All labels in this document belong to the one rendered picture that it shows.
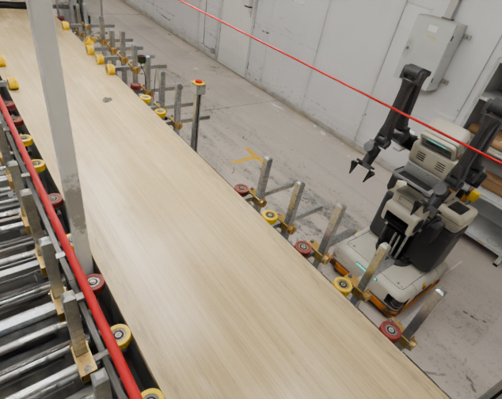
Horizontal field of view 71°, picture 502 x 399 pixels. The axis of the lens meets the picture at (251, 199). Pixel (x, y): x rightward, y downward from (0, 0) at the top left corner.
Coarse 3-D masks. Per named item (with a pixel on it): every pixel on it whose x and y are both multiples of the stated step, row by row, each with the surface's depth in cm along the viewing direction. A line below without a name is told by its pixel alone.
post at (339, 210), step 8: (336, 208) 156; (344, 208) 155; (336, 216) 157; (328, 224) 162; (336, 224) 159; (328, 232) 163; (336, 232) 164; (328, 240) 165; (320, 248) 170; (328, 248) 169; (312, 264) 178; (320, 264) 176
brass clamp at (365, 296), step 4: (344, 276) 162; (352, 276) 162; (352, 280) 160; (356, 280) 161; (352, 284) 159; (356, 284) 159; (356, 288) 157; (368, 288) 158; (352, 292) 160; (356, 292) 158; (360, 292) 156; (364, 292) 156; (368, 292) 156; (356, 296) 159; (360, 296) 157; (364, 296) 156; (368, 296) 155; (364, 300) 155
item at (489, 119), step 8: (488, 104) 153; (480, 112) 156; (488, 112) 156; (488, 120) 154; (496, 120) 151; (480, 128) 157; (488, 128) 155; (480, 136) 158; (488, 136) 157; (472, 144) 161; (480, 144) 159; (464, 152) 165; (472, 152) 162; (464, 160) 165; (472, 160) 164; (456, 168) 169; (464, 168) 166; (448, 176) 172; (456, 176) 170; (464, 176) 169; (456, 184) 171
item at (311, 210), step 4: (316, 204) 206; (320, 204) 207; (308, 208) 202; (312, 208) 203; (316, 208) 203; (320, 208) 206; (296, 212) 197; (300, 212) 198; (304, 212) 199; (308, 212) 200; (312, 212) 203; (296, 216) 195; (300, 216) 197; (304, 216) 200; (276, 224) 187; (280, 224) 189
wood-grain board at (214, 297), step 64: (64, 64) 291; (128, 128) 226; (128, 192) 176; (192, 192) 184; (128, 256) 144; (192, 256) 150; (256, 256) 156; (128, 320) 122; (192, 320) 126; (256, 320) 131; (320, 320) 135; (192, 384) 109; (256, 384) 112; (320, 384) 116; (384, 384) 119
